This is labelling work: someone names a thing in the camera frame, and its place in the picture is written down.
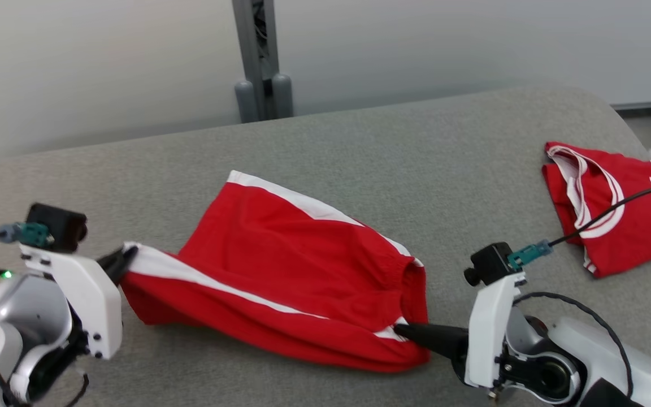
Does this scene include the grey cylindrical post foot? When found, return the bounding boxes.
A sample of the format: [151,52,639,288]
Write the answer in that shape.
[271,73,294,119]
[235,80,258,124]

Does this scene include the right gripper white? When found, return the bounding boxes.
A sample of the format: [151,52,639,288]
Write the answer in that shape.
[393,271,527,391]

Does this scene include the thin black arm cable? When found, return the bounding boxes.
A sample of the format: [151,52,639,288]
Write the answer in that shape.
[63,373,90,407]
[515,291,634,396]

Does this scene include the red white-striped shorts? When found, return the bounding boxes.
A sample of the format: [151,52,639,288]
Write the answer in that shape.
[119,170,431,374]

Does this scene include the left teal-plug camera cable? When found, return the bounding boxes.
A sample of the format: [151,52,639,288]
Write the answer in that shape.
[0,222,49,407]

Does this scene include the grey partition post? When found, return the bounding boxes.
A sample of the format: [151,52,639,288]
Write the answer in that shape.
[232,0,278,122]

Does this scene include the teal-plug camera cable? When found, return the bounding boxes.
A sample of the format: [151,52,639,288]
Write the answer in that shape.
[0,222,49,407]
[507,184,651,271]

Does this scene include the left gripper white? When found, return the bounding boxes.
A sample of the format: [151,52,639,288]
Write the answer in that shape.
[19,243,138,361]

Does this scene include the right thin black arm cable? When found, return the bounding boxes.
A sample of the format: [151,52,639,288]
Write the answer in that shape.
[515,291,634,396]

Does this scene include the red white-sleeved jersey shirt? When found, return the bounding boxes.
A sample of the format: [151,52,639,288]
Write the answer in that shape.
[542,141,651,279]

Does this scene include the left thin black arm cable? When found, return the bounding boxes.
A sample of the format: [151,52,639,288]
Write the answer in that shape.
[63,373,90,407]

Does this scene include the right teal-plug camera cable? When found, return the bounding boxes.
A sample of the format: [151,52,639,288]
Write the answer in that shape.
[507,184,651,271]

